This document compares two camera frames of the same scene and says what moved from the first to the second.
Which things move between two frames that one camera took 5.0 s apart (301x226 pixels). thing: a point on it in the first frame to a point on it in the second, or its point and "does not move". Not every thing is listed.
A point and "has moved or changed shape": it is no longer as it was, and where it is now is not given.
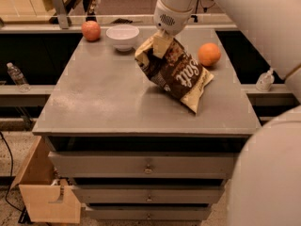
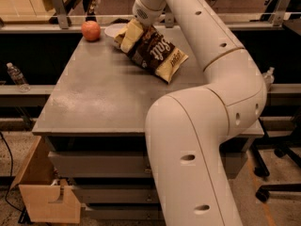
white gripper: x=169 y=20 to x=147 y=15
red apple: x=90 y=30 does not move
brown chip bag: x=179 y=72 has moved or changed shape
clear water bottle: x=17 y=76 does not move
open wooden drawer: x=47 y=198 does not move
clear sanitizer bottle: x=264 y=81 does not move
